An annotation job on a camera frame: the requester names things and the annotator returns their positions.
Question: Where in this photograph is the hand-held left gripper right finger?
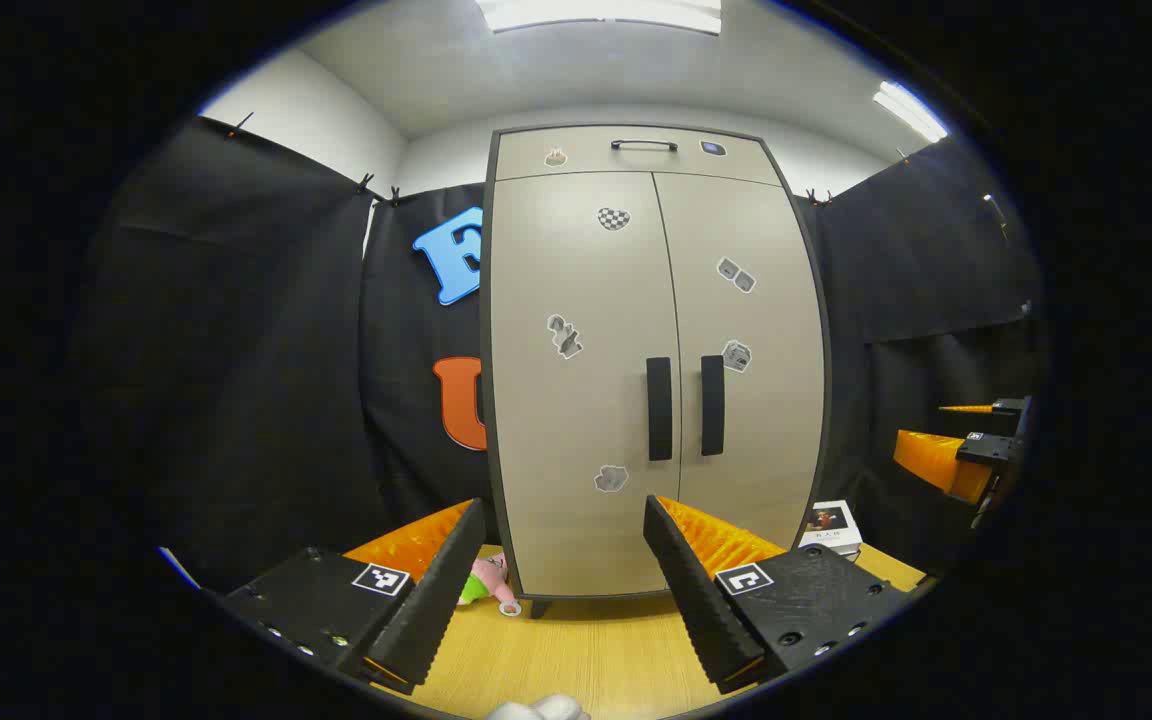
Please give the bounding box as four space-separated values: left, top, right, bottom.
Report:
642 493 914 695

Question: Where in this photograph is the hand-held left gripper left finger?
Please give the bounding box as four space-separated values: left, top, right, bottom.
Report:
224 497 489 693

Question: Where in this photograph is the shoe cabinet door cube sticker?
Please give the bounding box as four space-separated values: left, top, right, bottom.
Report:
652 172 827 551

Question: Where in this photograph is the black door handle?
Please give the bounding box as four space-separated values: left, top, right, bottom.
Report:
647 356 674 462
701 355 726 457

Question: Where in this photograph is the shoe cabinet door checkered sticker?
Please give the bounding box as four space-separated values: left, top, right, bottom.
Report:
489 172 682 598

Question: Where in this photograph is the beige double-door shoe cabinet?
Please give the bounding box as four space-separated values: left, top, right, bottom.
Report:
479 124 832 619

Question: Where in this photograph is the beige cabinet drawer front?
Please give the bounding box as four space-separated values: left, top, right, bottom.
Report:
494 128 782 187

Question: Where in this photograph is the pink and green plush toy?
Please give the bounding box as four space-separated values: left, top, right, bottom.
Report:
456 552 523 617

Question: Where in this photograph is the white photo book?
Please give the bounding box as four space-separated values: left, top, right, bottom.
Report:
798 500 864 557

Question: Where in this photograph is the ceiling light panel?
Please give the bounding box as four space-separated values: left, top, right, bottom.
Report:
873 80 949 144
476 0 724 36

